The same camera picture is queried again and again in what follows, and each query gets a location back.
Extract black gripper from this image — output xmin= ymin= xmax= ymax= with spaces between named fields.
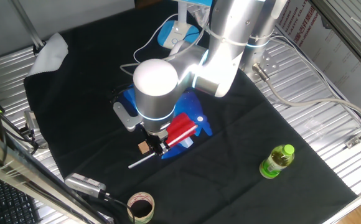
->
xmin=145 ymin=130 xmax=171 ymax=158

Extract red flag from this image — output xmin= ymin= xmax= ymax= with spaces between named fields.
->
xmin=127 ymin=112 xmax=199 ymax=169

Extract small wooden cube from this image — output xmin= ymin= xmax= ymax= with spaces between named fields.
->
xmin=138 ymin=141 xmax=150 ymax=155

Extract green tape roll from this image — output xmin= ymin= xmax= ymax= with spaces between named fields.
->
xmin=126 ymin=192 xmax=156 ymax=224

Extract blue white desk lamp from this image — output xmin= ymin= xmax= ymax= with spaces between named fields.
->
xmin=157 ymin=0 xmax=214 ymax=50

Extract green tea bottle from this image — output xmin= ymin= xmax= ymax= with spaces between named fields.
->
xmin=259 ymin=144 xmax=296 ymax=180

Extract black keyboard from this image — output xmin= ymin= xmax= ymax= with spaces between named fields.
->
xmin=0 ymin=174 xmax=41 ymax=224

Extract grey metal pole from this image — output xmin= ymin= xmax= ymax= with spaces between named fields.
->
xmin=11 ymin=0 xmax=46 ymax=52

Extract white panel with red print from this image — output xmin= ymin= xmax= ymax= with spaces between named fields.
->
xmin=275 ymin=0 xmax=361 ymax=122

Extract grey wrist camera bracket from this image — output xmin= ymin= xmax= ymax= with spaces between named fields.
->
xmin=112 ymin=101 xmax=141 ymax=133

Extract black camera cable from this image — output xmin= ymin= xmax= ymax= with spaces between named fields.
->
xmin=101 ymin=191 xmax=136 ymax=224

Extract silver depth camera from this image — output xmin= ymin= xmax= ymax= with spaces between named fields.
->
xmin=64 ymin=172 xmax=107 ymax=199

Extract white lamp cable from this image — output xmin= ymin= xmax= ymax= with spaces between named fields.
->
xmin=133 ymin=12 xmax=206 ymax=63

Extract thick grey robot cable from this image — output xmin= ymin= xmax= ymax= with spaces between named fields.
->
xmin=251 ymin=34 xmax=361 ymax=125

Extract metal clamp bracket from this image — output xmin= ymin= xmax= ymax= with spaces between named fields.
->
xmin=23 ymin=110 xmax=49 ymax=150

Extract aluminium frame bar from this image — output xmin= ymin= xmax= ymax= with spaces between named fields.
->
xmin=0 ymin=124 xmax=113 ymax=224

